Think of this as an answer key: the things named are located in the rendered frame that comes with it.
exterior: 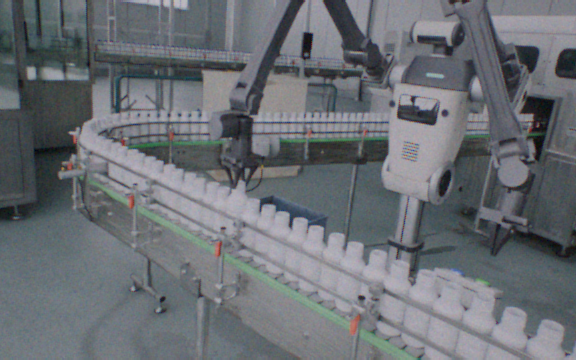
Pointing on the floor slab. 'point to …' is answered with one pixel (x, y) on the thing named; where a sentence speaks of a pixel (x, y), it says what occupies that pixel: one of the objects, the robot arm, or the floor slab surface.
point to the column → (233, 25)
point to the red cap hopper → (135, 37)
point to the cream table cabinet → (296, 94)
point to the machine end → (559, 128)
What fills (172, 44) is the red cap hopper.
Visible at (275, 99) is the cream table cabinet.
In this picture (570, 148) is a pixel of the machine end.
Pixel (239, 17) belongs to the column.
